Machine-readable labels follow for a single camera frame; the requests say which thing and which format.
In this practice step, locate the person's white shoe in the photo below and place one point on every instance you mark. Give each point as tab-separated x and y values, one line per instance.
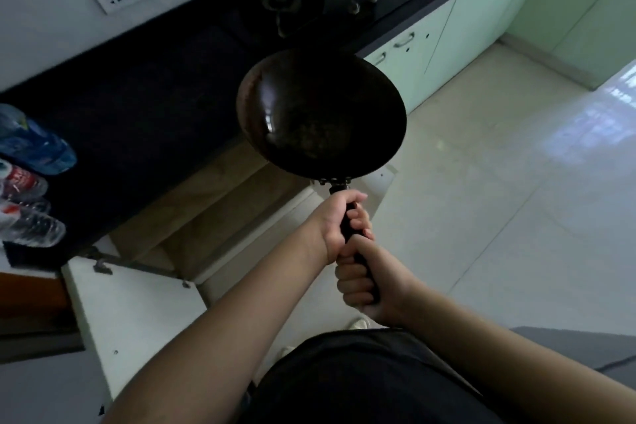
357	324
285	352

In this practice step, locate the person's right thumb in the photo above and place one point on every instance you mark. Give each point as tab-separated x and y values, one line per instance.
355	249

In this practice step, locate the red label plastic bottle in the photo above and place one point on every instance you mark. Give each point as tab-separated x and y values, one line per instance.
22	181

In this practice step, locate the person's left hand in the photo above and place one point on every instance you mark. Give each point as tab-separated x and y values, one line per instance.
334	222

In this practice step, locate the large blue water bottle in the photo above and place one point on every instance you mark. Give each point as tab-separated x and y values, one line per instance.
35	140

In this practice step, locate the person's right middle finger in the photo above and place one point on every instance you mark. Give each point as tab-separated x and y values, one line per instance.
354	288

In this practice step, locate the clear plastic water bottle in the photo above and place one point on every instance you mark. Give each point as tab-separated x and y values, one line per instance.
27	205

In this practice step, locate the person's right forearm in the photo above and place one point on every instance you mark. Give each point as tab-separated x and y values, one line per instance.
497	364

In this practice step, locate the person's right hand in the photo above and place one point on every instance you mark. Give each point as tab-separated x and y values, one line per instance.
390	284

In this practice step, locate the person's left forearm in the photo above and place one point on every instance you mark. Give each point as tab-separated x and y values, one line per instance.
223	329

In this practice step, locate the light green cabinet door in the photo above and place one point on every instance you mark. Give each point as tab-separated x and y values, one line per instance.
417	66
489	6

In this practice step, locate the person's left thumb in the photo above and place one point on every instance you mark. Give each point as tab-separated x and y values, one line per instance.
350	196

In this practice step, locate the brown wooden furniture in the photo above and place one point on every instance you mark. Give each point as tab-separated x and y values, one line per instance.
30	297

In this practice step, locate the clear ribbed plastic bottle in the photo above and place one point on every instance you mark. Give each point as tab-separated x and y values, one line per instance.
32	229

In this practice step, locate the person's black shirt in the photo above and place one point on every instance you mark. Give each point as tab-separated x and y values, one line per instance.
357	379

